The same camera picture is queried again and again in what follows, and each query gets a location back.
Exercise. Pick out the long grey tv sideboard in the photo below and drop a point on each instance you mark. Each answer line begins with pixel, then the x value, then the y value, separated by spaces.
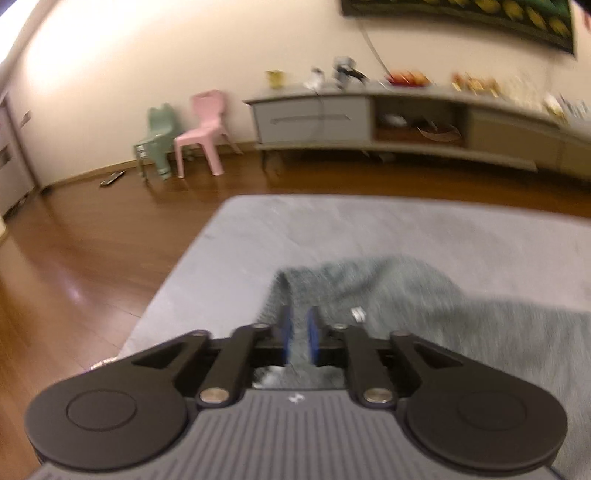
pixel 427 121

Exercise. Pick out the green plastic child chair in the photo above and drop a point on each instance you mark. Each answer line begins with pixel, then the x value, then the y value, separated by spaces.
pixel 163 127

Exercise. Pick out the grey sweatpants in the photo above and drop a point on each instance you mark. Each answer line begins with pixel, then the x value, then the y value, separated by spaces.
pixel 549 347

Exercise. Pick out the pink plastic child chair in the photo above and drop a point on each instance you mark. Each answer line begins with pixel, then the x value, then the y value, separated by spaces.
pixel 209 107

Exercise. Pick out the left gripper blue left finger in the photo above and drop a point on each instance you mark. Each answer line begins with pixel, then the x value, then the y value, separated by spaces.
pixel 248 348

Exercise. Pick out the black gadget on sideboard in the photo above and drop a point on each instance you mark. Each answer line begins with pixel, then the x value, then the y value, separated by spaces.
pixel 345 70

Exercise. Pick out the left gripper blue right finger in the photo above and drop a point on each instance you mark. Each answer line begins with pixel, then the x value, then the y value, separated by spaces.
pixel 351 349

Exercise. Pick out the red fruit plate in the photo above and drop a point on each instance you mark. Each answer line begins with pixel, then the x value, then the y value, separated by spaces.
pixel 408 79

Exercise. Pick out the framed green yellow wall picture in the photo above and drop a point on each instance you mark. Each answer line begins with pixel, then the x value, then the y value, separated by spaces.
pixel 547 22

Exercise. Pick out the yellow cup on sideboard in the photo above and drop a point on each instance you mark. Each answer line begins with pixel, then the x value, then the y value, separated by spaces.
pixel 275 79

